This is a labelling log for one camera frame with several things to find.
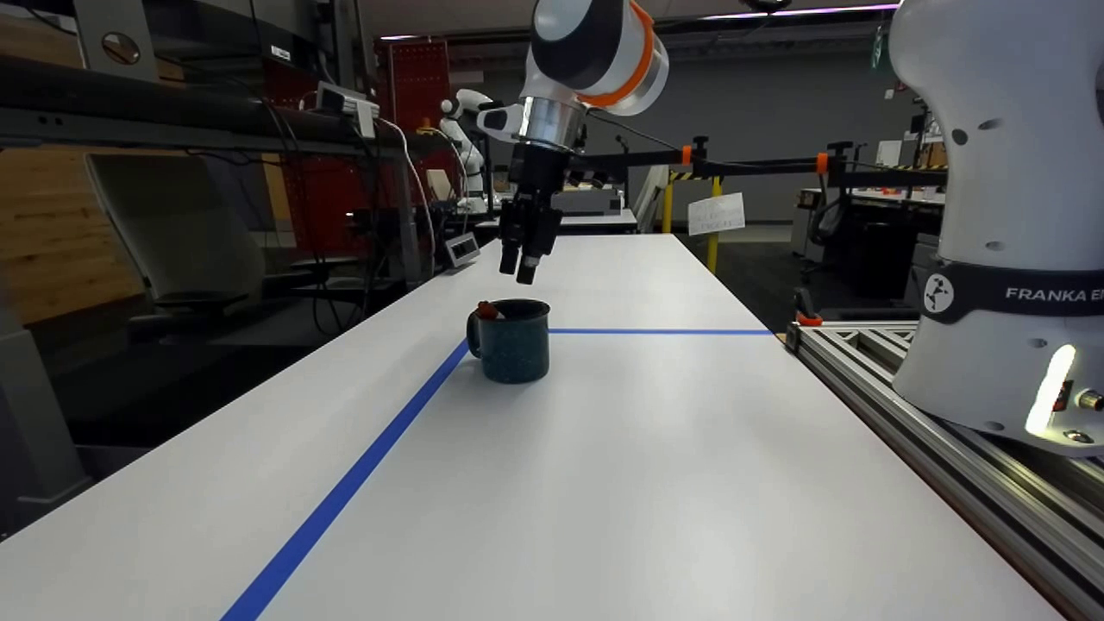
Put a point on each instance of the grey panel with round sticker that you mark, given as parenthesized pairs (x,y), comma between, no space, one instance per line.
(115,38)

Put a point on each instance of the small white background robot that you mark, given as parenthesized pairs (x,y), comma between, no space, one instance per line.
(467,138)

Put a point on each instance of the orange black clamp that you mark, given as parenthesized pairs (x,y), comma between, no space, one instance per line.
(808,314)

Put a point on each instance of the black background machine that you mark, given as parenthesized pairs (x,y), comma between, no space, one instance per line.
(863,243)

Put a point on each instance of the red tool cabinet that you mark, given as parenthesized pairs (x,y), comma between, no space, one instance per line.
(414,81)

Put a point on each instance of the black shelf rack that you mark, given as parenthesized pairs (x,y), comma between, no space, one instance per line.
(115,109)

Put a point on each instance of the white paper sign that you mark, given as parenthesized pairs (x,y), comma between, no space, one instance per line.
(715,215)

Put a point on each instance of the long blue tape strip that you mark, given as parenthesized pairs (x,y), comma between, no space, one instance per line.
(347,496)

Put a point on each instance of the white power adapter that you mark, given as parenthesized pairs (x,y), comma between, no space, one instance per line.
(348,109)

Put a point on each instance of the wooden board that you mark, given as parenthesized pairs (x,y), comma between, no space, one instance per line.
(57,243)

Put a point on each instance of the green hanging sign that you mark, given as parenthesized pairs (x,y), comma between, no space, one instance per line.
(877,46)

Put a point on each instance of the dark teal cup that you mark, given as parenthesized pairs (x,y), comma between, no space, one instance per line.
(518,351)

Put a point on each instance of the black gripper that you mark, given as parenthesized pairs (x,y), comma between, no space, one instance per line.
(540,184)

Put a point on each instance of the grey cabinet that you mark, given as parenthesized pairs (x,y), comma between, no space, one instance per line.
(35,427)

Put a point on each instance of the aluminium profile base frame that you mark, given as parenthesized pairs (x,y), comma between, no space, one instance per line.
(918,415)

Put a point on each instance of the small device with display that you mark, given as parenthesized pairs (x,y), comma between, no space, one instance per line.
(464,249)

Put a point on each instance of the yellow bollard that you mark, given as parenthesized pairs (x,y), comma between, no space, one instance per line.
(715,246)
(665,208)

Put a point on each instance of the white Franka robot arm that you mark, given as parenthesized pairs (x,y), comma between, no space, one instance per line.
(1010,174)

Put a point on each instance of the grey box enclosure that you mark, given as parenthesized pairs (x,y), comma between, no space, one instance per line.
(174,228)

